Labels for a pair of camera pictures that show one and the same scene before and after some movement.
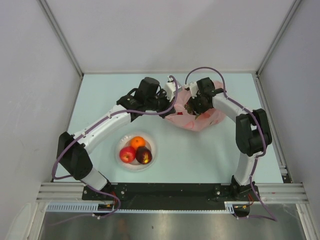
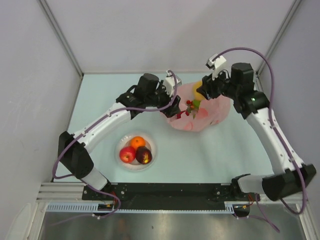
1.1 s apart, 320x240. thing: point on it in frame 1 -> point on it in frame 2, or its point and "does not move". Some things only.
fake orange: (137, 141) does not move
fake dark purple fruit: (143, 155) does not move
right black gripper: (197, 109) -> (207, 89)
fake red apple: (127, 154) does not move
